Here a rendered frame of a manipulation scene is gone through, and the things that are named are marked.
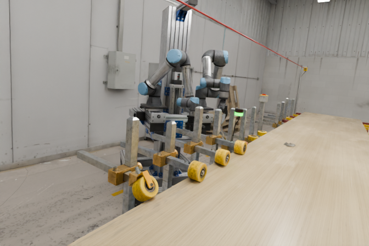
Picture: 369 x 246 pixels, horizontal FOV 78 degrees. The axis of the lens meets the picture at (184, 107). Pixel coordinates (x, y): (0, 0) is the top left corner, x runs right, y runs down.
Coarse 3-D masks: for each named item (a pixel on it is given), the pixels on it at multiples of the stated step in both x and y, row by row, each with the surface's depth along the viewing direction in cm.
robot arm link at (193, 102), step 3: (189, 99) 186; (192, 99) 183; (195, 99) 182; (198, 99) 184; (189, 102) 184; (192, 102) 183; (195, 102) 183; (198, 102) 184; (189, 105) 185; (192, 105) 183; (195, 105) 183; (198, 105) 185; (189, 108) 186; (192, 108) 183
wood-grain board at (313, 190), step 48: (336, 144) 182; (192, 192) 88; (240, 192) 91; (288, 192) 94; (336, 192) 98; (96, 240) 59; (144, 240) 61; (192, 240) 62; (240, 240) 64; (288, 240) 65; (336, 240) 67
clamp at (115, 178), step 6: (138, 162) 95; (120, 168) 88; (126, 168) 88; (132, 168) 90; (108, 174) 86; (114, 174) 84; (120, 174) 85; (108, 180) 86; (114, 180) 84; (120, 180) 85
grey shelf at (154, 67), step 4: (152, 64) 435; (156, 64) 428; (152, 68) 436; (156, 68) 428; (192, 68) 480; (148, 72) 443; (152, 72) 436; (192, 72) 487; (148, 76) 444; (192, 76) 484; (192, 80) 486; (192, 84) 488; (148, 96) 447; (144, 136) 460; (148, 136) 453
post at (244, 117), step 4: (244, 112) 191; (244, 116) 191; (244, 120) 191; (244, 124) 192; (240, 128) 194; (244, 128) 193; (240, 132) 194; (244, 132) 195; (240, 136) 194; (240, 140) 194
